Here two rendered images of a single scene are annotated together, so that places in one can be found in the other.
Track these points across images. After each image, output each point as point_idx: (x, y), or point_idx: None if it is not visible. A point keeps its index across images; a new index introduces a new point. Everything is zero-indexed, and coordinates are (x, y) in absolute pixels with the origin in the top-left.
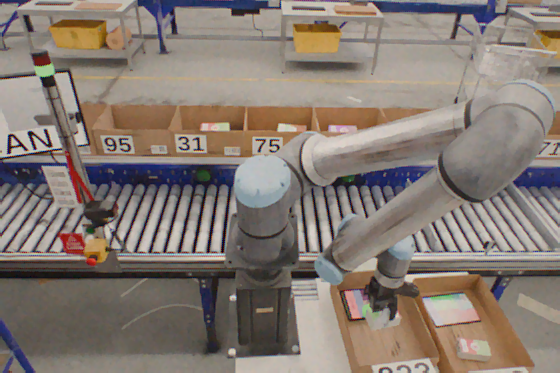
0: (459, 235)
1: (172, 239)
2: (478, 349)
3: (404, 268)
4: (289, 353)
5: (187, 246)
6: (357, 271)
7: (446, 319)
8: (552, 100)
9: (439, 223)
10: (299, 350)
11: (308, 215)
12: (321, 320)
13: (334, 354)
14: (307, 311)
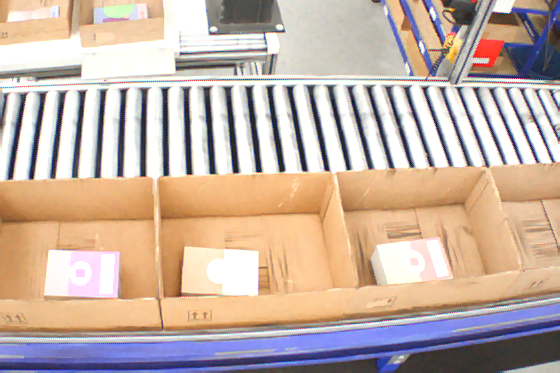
0: None
1: (386, 100)
2: None
3: None
4: None
5: (360, 90)
6: (131, 20)
7: (44, 10)
8: None
9: None
10: None
11: (180, 148)
12: (178, 12)
13: None
14: (193, 19)
